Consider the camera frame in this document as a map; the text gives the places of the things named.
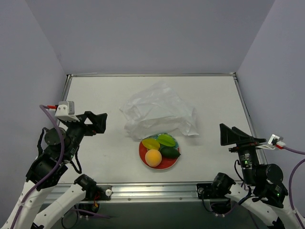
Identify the yellow fake starfruit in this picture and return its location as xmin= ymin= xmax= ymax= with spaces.
xmin=141 ymin=138 xmax=161 ymax=150

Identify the white translucent plastic bag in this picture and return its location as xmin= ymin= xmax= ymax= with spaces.
xmin=120 ymin=81 xmax=199 ymax=140

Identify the dark green fake avocado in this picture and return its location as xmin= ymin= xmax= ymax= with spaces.
xmin=160 ymin=146 xmax=181 ymax=159

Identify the yellow-green fake fruit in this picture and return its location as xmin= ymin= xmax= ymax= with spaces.
xmin=157 ymin=134 xmax=176 ymax=147

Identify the orange fake fruit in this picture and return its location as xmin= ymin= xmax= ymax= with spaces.
xmin=145 ymin=149 xmax=162 ymax=167

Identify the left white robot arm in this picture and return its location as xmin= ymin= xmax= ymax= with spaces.
xmin=2 ymin=111 xmax=112 ymax=229

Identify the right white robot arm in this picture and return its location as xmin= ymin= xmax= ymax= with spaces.
xmin=211 ymin=124 xmax=305 ymax=229

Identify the red and teal plate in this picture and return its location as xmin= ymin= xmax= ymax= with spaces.
xmin=139 ymin=133 xmax=181 ymax=170

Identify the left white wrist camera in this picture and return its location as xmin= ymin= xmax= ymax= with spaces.
xmin=47 ymin=101 xmax=80 ymax=122

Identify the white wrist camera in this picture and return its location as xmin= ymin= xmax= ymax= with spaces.
xmin=256 ymin=134 xmax=286 ymax=150
xmin=47 ymin=101 xmax=80 ymax=122

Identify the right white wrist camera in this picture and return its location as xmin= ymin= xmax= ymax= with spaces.
xmin=256 ymin=134 xmax=286 ymax=150

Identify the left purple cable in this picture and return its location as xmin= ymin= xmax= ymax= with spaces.
xmin=9 ymin=104 xmax=112 ymax=229

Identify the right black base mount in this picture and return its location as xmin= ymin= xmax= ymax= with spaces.
xmin=196 ymin=183 xmax=237 ymax=218

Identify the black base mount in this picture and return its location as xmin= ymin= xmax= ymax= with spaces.
xmin=196 ymin=183 xmax=237 ymax=218
xmin=61 ymin=183 xmax=112 ymax=227

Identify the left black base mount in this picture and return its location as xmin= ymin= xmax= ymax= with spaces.
xmin=61 ymin=183 xmax=112 ymax=227

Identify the aluminium front rail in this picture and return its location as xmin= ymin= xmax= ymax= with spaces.
xmin=42 ymin=180 xmax=285 ymax=205

